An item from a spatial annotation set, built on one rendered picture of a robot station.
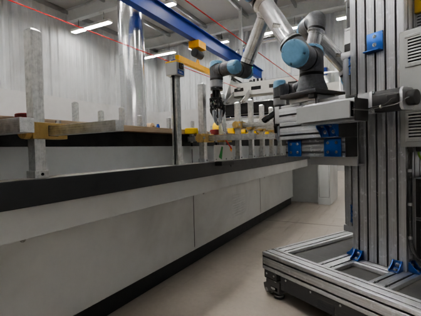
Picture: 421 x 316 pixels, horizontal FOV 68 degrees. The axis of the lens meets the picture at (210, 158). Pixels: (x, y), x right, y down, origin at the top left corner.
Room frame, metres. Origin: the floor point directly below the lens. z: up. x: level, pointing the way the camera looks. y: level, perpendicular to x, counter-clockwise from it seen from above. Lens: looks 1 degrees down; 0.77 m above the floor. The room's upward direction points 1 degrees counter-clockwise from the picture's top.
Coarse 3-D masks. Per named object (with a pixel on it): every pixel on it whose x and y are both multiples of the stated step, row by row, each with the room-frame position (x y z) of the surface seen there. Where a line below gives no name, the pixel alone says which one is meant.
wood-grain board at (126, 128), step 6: (48, 120) 1.15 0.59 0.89; (54, 120) 1.17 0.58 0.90; (66, 120) 1.22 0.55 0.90; (126, 126) 1.50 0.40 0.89; (132, 126) 1.53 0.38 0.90; (138, 126) 1.57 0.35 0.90; (138, 132) 1.65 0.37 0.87; (144, 132) 1.66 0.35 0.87; (150, 132) 1.68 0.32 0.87; (156, 132) 1.69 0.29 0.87; (162, 132) 1.74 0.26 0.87; (168, 132) 1.78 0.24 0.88; (198, 132) 2.07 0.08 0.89
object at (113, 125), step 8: (104, 120) 0.86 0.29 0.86; (112, 120) 0.84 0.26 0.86; (120, 120) 0.85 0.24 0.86; (56, 128) 0.95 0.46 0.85; (64, 128) 0.94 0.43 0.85; (72, 128) 0.92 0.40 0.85; (80, 128) 0.90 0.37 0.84; (88, 128) 0.88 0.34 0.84; (96, 128) 0.87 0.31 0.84; (104, 128) 0.85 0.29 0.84; (112, 128) 0.84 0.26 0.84; (120, 128) 0.85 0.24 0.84
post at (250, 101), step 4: (248, 100) 2.48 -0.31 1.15; (252, 100) 2.49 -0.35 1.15; (248, 104) 2.48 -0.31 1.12; (252, 104) 2.48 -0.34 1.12; (248, 108) 2.48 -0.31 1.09; (252, 108) 2.48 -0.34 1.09; (248, 112) 2.48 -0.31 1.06; (252, 112) 2.48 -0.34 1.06; (248, 116) 2.48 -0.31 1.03; (252, 116) 2.48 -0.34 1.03; (248, 120) 2.48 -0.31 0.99; (252, 120) 2.48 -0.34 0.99; (248, 132) 2.48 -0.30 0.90; (252, 132) 2.47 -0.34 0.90; (252, 140) 2.47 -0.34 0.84; (252, 144) 2.47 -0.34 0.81; (252, 148) 2.47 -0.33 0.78; (252, 152) 2.47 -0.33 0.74
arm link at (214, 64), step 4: (212, 60) 1.79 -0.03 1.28; (216, 60) 1.78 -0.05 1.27; (220, 60) 1.78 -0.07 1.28; (212, 64) 1.78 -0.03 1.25; (216, 64) 1.77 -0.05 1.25; (212, 68) 1.78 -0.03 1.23; (216, 68) 1.76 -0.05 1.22; (212, 72) 1.78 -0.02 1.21; (216, 72) 1.77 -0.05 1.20; (212, 76) 1.78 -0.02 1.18; (216, 76) 1.77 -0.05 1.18; (220, 76) 1.78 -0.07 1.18
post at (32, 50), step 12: (24, 36) 0.95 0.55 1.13; (36, 36) 0.96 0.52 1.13; (24, 48) 0.96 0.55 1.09; (36, 48) 0.96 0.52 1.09; (24, 60) 0.96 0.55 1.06; (36, 60) 0.96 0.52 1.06; (36, 72) 0.95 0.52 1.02; (36, 84) 0.95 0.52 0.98; (36, 96) 0.95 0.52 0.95; (36, 108) 0.95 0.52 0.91; (36, 120) 0.95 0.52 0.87; (36, 144) 0.95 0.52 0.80; (36, 156) 0.94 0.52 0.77; (36, 168) 0.94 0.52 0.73
